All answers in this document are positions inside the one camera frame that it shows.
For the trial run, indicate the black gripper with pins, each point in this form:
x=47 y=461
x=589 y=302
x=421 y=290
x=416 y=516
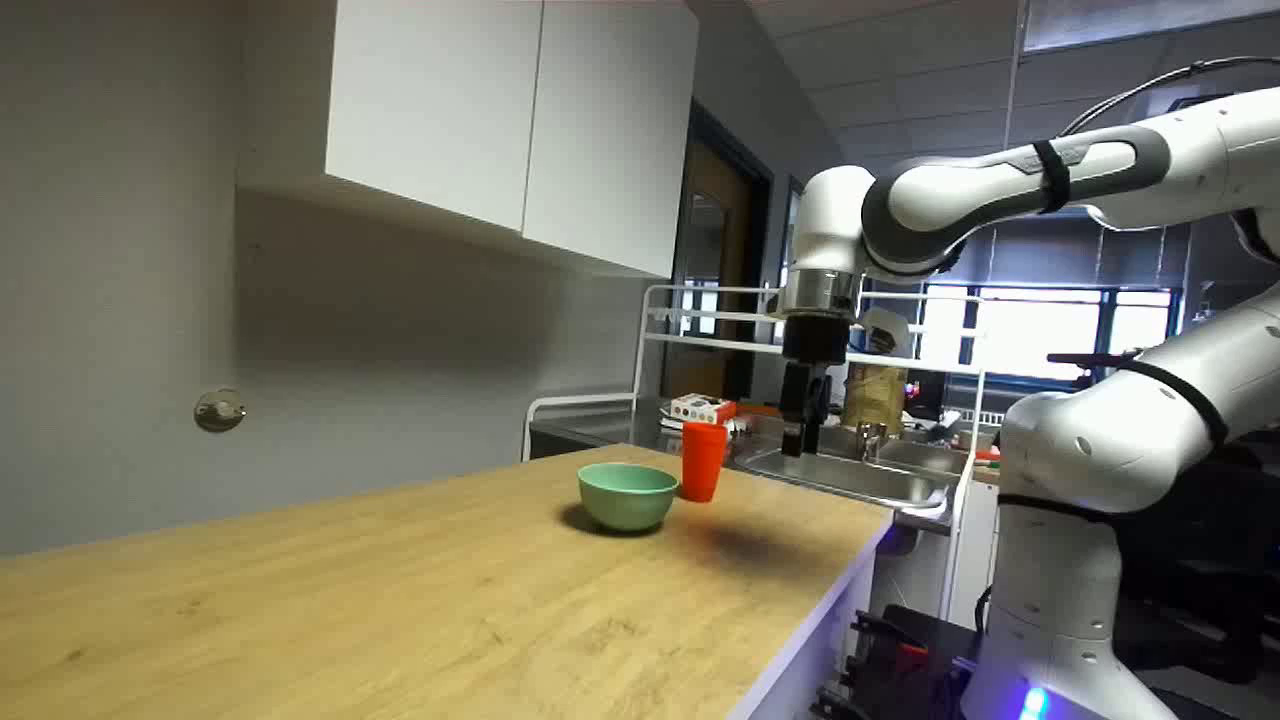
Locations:
x=814 y=336

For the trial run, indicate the orange plastic cup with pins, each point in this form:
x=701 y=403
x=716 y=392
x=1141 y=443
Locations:
x=701 y=461

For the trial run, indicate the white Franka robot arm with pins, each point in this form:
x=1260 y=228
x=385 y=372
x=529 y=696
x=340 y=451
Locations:
x=1094 y=443

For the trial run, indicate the green bowl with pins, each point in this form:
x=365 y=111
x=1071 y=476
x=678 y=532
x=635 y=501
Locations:
x=627 y=498

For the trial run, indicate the brown paper bag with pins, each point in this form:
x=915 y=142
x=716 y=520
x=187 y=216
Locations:
x=872 y=396

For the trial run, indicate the stainless steel sink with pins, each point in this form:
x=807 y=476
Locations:
x=852 y=476

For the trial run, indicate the red and white box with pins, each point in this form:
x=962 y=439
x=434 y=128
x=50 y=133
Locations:
x=705 y=404

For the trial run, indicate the dark wooden door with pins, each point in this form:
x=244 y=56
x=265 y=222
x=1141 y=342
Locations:
x=720 y=254

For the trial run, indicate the window with blinds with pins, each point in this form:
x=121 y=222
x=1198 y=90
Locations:
x=1054 y=307

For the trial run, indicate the black equipment with red parts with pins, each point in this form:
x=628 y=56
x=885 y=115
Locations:
x=908 y=661

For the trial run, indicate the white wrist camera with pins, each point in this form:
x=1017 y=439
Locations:
x=885 y=330

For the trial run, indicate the white wall cabinet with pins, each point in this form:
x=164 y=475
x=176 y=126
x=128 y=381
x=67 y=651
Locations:
x=513 y=120

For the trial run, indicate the round wall knob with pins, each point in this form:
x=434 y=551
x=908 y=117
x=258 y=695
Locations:
x=222 y=410

